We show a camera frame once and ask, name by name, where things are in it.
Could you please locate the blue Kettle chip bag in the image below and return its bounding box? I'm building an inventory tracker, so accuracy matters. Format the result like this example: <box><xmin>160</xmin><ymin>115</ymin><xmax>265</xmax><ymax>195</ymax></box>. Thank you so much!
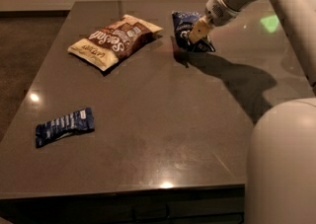
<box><xmin>172</xmin><ymin>11</ymin><xmax>215</xmax><ymax>52</ymax></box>

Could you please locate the brown sea salt chip bag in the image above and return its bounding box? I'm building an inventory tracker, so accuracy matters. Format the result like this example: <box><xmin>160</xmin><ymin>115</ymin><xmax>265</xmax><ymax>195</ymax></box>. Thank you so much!
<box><xmin>68</xmin><ymin>14</ymin><xmax>162</xmax><ymax>71</ymax></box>

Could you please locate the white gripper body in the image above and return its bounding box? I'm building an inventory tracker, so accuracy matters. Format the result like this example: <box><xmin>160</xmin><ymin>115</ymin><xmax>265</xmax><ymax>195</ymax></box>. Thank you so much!
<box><xmin>205</xmin><ymin>0</ymin><xmax>240</xmax><ymax>27</ymax></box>

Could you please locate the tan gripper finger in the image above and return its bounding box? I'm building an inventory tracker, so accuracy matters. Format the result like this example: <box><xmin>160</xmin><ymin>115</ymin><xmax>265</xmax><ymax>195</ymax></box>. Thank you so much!
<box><xmin>189</xmin><ymin>17</ymin><xmax>213</xmax><ymax>43</ymax></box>

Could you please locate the small blue snack wrapper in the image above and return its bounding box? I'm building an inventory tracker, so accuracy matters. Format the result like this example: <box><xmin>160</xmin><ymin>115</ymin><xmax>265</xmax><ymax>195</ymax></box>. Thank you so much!
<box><xmin>36</xmin><ymin>108</ymin><xmax>95</xmax><ymax>148</ymax></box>

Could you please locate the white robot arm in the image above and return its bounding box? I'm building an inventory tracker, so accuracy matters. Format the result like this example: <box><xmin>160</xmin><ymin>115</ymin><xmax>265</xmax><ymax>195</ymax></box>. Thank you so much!
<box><xmin>190</xmin><ymin>0</ymin><xmax>316</xmax><ymax>224</ymax></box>

